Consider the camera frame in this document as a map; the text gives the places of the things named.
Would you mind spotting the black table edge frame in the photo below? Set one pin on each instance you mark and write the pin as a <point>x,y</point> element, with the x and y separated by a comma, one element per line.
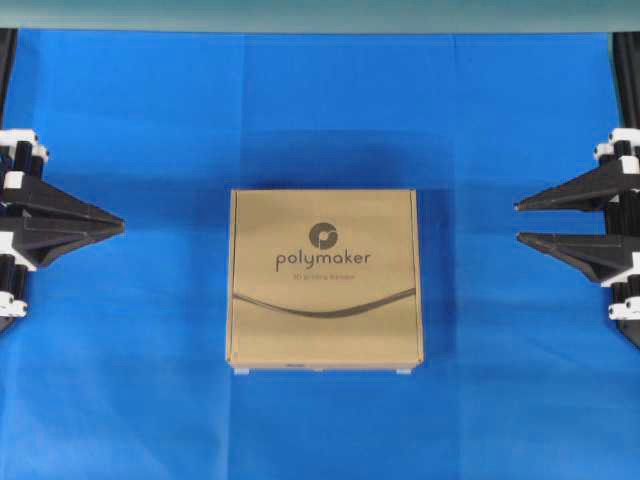
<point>625,57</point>
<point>8,46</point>

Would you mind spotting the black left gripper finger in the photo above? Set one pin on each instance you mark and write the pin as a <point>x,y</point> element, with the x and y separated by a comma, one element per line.
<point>40,198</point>
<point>36,242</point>

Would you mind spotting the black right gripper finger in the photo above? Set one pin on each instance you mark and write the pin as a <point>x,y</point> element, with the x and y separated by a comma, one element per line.
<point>603,259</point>
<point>589,191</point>

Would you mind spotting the brown polymaker cardboard box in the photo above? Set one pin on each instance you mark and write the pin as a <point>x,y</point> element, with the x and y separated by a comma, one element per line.
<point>324,279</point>

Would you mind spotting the blue table cloth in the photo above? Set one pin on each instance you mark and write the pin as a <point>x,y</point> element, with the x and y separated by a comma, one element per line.
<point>119,372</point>

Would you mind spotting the black right table edge frame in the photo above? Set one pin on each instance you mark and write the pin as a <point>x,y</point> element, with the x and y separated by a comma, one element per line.
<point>625,57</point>

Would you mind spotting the black left table edge frame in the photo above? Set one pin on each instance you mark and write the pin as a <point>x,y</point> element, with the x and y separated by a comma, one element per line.
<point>8,46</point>

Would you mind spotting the right gripper rail white brackets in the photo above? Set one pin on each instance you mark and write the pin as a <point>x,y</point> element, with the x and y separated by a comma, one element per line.
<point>621,214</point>

